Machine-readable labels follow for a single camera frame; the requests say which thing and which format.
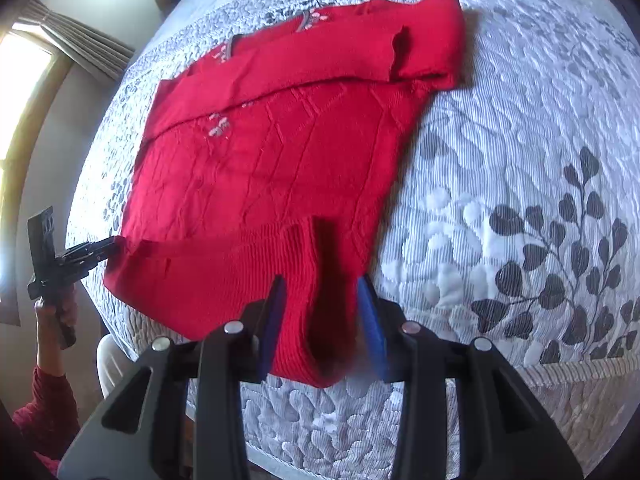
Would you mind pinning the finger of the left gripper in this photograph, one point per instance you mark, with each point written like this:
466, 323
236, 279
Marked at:
84, 257

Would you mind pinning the white round stool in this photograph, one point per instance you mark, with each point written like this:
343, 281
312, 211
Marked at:
112, 364

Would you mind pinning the grey window curtain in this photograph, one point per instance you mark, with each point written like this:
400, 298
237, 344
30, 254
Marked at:
102, 56

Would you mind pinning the person's left hand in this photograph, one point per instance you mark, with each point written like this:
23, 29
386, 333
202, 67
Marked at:
65, 312

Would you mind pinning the left forearm red sleeve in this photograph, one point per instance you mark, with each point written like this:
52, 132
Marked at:
49, 422

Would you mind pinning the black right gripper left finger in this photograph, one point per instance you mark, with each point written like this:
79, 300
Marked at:
177, 413

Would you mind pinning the grey quilted floral bedspread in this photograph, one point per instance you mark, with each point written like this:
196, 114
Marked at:
516, 213

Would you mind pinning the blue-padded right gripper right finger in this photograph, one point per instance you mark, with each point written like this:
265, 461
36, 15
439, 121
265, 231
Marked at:
504, 431

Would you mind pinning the red knitted sweater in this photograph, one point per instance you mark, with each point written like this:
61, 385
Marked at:
273, 155

